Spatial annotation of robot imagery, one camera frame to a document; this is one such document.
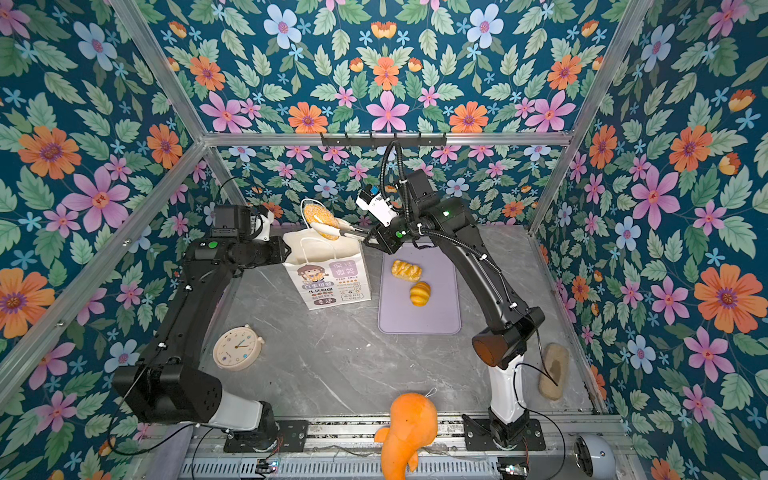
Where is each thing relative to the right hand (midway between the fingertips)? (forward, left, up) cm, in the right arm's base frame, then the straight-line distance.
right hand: (372, 232), depth 70 cm
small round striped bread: (+3, -13, -32) cm, 35 cm away
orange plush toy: (-36, -9, -27) cm, 46 cm away
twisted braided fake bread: (+11, -8, -31) cm, 34 cm away
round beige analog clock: (-15, +42, -33) cm, 55 cm away
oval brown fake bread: (+4, +13, +2) cm, 14 cm away
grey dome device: (-42, -49, -27) cm, 70 cm away
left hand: (+3, +23, -6) cm, 24 cm away
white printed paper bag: (0, +14, -16) cm, 21 cm away
